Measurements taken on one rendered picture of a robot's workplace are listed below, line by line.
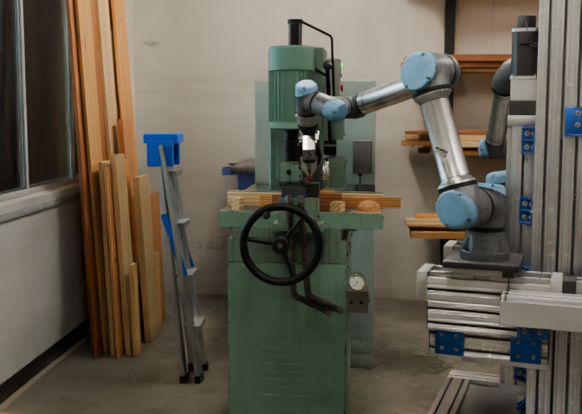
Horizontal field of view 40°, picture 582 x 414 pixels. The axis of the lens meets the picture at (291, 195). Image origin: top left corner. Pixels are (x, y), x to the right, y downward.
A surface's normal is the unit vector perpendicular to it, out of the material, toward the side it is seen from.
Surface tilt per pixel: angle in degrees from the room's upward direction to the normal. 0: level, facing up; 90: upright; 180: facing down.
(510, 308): 90
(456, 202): 97
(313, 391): 90
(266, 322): 90
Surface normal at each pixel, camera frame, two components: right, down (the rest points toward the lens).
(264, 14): -0.09, 0.11
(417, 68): -0.69, -0.05
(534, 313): -0.34, 0.10
